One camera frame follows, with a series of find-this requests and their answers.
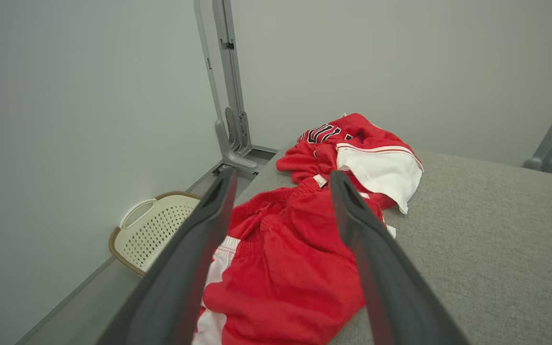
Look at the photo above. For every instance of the grey metal corner post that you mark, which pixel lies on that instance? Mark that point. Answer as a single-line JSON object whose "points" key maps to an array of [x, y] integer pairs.
{"points": [[232, 72], [218, 120]]}

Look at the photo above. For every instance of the cream perforated laundry basket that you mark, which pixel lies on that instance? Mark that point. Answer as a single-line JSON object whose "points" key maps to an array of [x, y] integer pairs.
{"points": [[151, 235]]}

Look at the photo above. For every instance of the red Bulls 23 shorts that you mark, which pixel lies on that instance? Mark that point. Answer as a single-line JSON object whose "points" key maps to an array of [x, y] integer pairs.
{"points": [[281, 278]]}

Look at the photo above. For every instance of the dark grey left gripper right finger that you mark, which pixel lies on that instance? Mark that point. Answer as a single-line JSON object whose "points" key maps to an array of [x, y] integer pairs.
{"points": [[386, 278]]}

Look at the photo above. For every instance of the red jersey with white sleeves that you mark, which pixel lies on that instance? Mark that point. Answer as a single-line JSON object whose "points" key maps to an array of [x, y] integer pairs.
{"points": [[381, 172]]}

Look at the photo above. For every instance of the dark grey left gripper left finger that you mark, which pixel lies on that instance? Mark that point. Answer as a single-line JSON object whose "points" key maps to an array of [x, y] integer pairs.
{"points": [[185, 268]]}

